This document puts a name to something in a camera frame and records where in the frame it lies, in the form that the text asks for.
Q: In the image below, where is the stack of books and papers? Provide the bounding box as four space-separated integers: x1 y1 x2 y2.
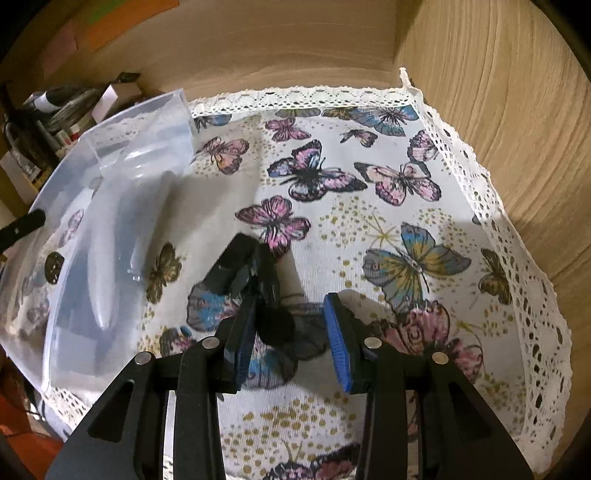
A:
0 83 109 195

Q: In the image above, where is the orange sticky note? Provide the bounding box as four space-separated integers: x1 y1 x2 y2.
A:
85 0 181 51

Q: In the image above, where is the black plastic clip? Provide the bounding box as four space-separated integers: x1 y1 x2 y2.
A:
202 232 297 348

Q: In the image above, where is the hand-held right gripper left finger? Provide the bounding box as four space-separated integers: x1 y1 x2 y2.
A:
45 286 259 480

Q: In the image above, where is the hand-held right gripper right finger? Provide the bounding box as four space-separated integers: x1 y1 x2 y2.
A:
322 292 535 480

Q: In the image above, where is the pink sticky note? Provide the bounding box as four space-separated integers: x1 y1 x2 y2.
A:
39 28 79 79

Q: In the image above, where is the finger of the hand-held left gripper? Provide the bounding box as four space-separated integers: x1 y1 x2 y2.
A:
0 210 47 252

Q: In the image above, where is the small pink box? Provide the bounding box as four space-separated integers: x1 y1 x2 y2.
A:
91 82 141 123

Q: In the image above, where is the butterfly print lace tablecloth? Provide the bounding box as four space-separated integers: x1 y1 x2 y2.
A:
44 67 573 480

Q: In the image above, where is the clear plastic storage container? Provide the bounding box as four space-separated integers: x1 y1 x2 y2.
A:
0 89 198 416

